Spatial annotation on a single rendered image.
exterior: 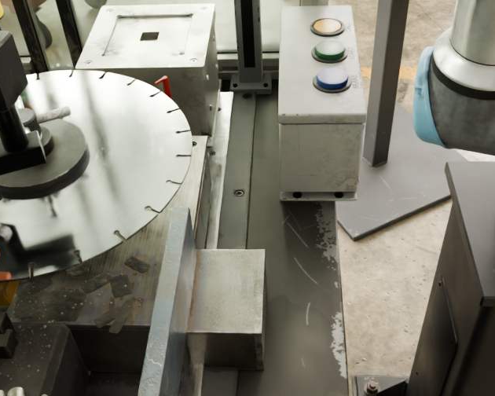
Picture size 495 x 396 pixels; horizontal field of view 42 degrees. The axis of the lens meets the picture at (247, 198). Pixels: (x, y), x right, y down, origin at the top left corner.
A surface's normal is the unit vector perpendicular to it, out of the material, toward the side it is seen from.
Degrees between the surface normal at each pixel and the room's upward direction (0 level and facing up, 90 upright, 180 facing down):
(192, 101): 90
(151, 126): 0
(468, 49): 98
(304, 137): 90
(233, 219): 0
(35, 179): 5
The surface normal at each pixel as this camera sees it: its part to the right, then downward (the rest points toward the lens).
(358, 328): -0.05, -0.72
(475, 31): -0.68, 0.62
